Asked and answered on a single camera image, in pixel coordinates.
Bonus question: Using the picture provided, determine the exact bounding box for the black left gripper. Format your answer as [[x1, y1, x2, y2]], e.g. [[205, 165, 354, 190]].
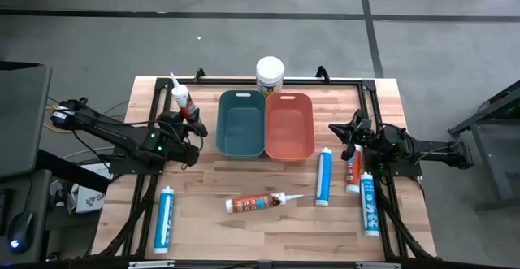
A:
[[156, 110, 209, 141]]

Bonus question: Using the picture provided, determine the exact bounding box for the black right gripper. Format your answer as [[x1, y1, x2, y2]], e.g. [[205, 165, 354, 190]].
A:
[[327, 109, 377, 162]]

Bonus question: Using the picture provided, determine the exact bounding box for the orange sealant tube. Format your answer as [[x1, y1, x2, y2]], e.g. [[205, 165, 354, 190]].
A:
[[344, 144, 363, 195], [225, 192, 305, 215], [168, 71, 201, 123]]

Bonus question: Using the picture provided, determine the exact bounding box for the blue silicone tube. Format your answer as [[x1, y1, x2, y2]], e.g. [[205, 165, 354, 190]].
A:
[[314, 146, 333, 208], [153, 185, 176, 255], [359, 171, 380, 237]]

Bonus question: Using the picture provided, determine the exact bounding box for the white-lidded Lysol wipes canister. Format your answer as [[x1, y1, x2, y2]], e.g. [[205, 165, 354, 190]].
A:
[[255, 55, 286, 98]]

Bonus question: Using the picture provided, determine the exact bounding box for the teal plastic bin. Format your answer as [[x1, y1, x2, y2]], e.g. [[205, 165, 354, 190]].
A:
[[215, 89, 267, 159]]

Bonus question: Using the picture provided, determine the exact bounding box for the orange plastic bin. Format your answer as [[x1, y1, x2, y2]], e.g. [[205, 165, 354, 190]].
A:
[[264, 92, 316, 163]]

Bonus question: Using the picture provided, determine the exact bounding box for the white cardboard box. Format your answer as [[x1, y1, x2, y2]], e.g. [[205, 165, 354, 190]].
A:
[[74, 162, 113, 215]]

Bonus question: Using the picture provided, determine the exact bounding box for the black diagonal bar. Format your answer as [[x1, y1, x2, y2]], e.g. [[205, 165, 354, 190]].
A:
[[36, 149, 111, 195]]

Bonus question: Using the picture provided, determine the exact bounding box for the black metal side table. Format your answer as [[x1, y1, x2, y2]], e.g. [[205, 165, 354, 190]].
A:
[[448, 80, 520, 213]]

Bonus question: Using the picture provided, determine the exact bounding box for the grey desk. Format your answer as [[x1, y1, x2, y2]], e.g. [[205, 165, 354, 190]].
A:
[[0, 169, 54, 267]]

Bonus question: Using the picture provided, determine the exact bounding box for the black monitor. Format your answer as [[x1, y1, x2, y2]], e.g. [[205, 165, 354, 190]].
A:
[[0, 60, 53, 180]]

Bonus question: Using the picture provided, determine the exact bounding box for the black computer mouse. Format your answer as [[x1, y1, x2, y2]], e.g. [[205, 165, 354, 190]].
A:
[[6, 210, 36, 256]]

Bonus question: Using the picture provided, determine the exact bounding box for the black aluminium table frame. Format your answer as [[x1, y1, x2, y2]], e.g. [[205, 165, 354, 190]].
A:
[[96, 65, 439, 262]]

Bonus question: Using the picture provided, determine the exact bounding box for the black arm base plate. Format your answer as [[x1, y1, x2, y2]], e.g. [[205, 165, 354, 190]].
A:
[[108, 146, 164, 176], [365, 146, 423, 177]]

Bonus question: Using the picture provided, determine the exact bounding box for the silver metal bracket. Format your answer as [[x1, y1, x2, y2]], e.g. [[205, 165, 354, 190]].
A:
[[128, 260, 176, 269], [356, 262, 402, 269]]

